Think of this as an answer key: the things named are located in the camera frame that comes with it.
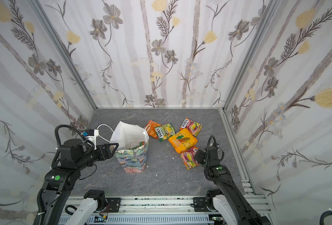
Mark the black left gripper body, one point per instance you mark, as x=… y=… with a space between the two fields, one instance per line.
x=100 y=155

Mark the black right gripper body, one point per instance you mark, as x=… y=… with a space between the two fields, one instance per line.
x=201 y=156

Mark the floral white paper bag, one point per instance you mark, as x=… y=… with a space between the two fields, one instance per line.
x=133 y=142

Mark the red yellow Fox's candy bag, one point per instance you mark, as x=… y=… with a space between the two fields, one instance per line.
x=188 y=158

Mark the yellow mango Lot100 bag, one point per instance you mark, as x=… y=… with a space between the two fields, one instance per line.
x=182 y=141

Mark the green yellow Fox's candy bag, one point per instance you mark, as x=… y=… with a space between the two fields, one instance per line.
x=164 y=132

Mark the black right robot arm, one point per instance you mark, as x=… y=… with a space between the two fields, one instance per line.
x=227 y=199

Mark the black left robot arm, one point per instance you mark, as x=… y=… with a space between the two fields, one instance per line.
x=71 y=158

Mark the orange snack packet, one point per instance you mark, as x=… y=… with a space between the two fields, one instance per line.
x=150 y=128

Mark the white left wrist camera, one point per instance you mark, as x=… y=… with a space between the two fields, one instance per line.
x=91 y=134

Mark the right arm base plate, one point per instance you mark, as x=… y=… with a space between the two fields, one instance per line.
x=203 y=204

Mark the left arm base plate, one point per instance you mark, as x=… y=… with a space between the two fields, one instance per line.
x=102 y=202

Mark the aluminium front rail frame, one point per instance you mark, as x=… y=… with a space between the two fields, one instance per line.
x=85 y=210

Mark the white ribbed cable duct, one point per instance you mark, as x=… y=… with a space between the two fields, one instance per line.
x=189 y=219

